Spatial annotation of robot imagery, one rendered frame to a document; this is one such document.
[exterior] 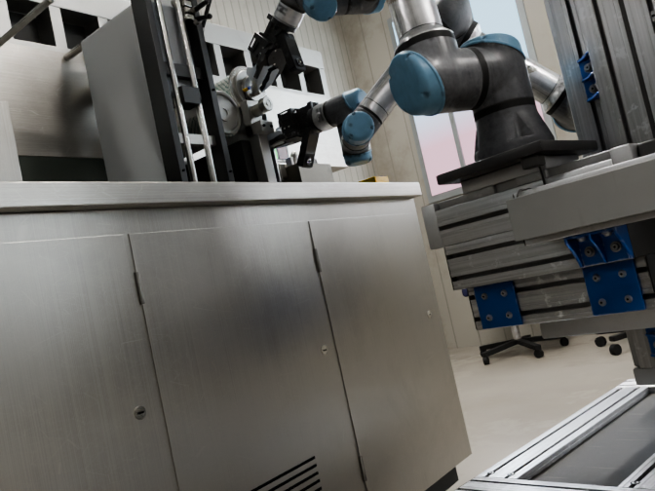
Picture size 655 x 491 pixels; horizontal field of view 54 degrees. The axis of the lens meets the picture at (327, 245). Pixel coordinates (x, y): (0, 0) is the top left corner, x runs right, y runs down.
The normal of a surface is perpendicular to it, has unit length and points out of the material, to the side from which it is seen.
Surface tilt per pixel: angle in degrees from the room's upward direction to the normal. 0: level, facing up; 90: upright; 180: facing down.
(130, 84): 90
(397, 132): 90
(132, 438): 90
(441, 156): 90
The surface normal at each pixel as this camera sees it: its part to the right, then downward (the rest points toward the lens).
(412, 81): -0.88, 0.30
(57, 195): 0.77, -0.21
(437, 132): -0.72, 0.11
